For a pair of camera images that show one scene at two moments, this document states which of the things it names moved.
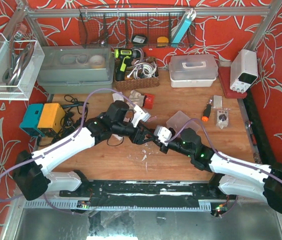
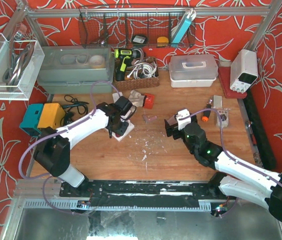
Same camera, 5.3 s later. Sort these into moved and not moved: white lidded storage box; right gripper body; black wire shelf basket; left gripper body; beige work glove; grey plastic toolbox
Moved: left gripper body; right gripper body
Not moved: grey plastic toolbox; black wire shelf basket; beige work glove; white lidded storage box
